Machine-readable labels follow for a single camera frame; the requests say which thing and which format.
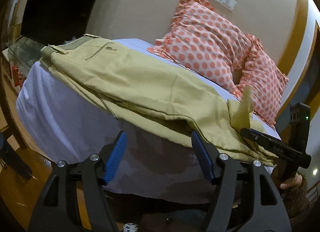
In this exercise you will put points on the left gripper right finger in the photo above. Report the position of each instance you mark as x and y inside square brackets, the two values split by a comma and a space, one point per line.
[262, 208]

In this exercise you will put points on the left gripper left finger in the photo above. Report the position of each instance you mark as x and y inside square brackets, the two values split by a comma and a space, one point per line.
[57, 206]

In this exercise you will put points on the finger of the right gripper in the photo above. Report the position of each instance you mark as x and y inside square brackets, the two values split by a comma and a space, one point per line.
[278, 147]

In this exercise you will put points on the khaki pants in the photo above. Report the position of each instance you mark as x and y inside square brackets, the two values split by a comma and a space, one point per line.
[166, 100]

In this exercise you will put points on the person right hand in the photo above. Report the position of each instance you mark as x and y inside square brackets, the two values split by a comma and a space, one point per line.
[292, 182]

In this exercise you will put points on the right polka dot pillow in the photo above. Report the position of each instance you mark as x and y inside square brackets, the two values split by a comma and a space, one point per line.
[260, 72]

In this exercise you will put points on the polka dot pillow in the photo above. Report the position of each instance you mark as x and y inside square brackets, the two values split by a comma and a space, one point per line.
[260, 72]
[205, 42]

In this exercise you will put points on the light blue bed sheet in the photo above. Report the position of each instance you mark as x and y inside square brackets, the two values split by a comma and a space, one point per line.
[68, 127]

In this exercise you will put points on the left polka dot pillow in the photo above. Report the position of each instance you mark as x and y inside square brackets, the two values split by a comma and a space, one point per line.
[205, 42]

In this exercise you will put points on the glass side table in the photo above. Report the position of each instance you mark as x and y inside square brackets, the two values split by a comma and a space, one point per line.
[23, 53]

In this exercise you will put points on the wooden door frame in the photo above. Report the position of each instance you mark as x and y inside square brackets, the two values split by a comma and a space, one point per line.
[297, 55]

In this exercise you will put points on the white wall switch panel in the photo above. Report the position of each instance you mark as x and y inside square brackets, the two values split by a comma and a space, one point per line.
[229, 4]

